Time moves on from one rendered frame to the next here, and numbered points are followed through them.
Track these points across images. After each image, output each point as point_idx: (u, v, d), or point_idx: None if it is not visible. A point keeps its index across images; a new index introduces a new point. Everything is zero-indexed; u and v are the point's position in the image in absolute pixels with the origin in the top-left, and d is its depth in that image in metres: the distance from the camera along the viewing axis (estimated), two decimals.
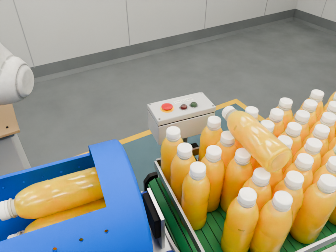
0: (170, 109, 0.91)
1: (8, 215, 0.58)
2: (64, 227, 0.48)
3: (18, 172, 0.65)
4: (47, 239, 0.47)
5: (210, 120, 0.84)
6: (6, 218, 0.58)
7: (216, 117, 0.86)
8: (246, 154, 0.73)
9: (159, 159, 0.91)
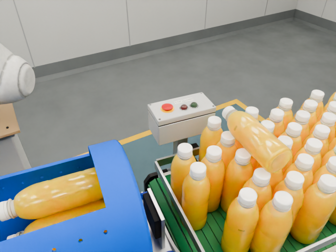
0: (170, 109, 0.91)
1: (7, 215, 0.58)
2: (63, 228, 0.48)
3: (17, 172, 0.65)
4: (46, 239, 0.47)
5: (210, 120, 0.84)
6: (5, 218, 0.58)
7: (216, 117, 0.86)
8: (246, 154, 0.73)
9: (159, 159, 0.91)
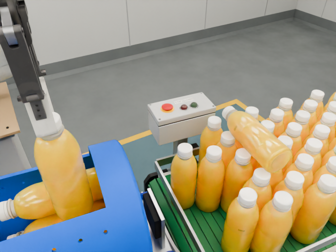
0: (170, 109, 0.91)
1: (7, 215, 0.58)
2: (63, 228, 0.48)
3: (17, 172, 0.65)
4: (46, 239, 0.47)
5: (210, 120, 0.84)
6: (5, 218, 0.58)
7: (216, 117, 0.86)
8: (246, 154, 0.73)
9: (159, 159, 0.91)
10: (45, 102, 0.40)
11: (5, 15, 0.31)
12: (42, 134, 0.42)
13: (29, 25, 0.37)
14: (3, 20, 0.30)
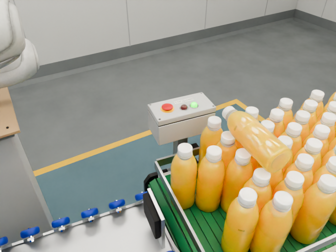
0: (170, 109, 0.91)
1: None
2: None
3: None
4: None
5: (210, 120, 0.84)
6: None
7: (216, 117, 0.86)
8: (246, 154, 0.73)
9: (159, 159, 0.91)
10: None
11: None
12: None
13: None
14: None
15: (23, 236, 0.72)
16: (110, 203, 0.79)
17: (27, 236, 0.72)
